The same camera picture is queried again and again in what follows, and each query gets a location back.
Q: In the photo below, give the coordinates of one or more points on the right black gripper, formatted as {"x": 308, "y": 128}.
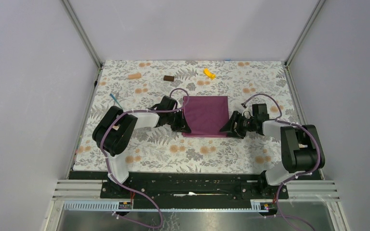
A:
{"x": 229, "y": 127}

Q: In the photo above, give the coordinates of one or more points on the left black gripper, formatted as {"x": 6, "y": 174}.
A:
{"x": 181, "y": 126}

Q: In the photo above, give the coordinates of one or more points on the purple cloth napkin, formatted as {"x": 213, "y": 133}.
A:
{"x": 206, "y": 115}

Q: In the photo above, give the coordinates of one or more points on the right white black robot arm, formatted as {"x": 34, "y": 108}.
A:
{"x": 301, "y": 151}

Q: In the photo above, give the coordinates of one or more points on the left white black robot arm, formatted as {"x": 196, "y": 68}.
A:
{"x": 114, "y": 131}

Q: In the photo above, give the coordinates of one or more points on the brown toy block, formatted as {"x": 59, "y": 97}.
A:
{"x": 169, "y": 78}

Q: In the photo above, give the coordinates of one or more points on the yellow toy piece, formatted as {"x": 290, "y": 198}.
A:
{"x": 209, "y": 74}

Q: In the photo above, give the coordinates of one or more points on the floral patterned table mat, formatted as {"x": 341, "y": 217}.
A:
{"x": 223, "y": 86}

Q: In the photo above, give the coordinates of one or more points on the orange toy block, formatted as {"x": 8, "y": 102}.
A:
{"x": 134, "y": 76}

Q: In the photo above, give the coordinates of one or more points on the left aluminium frame post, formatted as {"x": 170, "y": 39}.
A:
{"x": 81, "y": 32}

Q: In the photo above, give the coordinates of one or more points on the aluminium frame post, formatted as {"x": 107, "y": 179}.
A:
{"x": 81, "y": 32}
{"x": 310, "y": 21}

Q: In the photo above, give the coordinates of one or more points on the right aluminium frame post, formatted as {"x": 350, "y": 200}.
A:
{"x": 310, "y": 21}

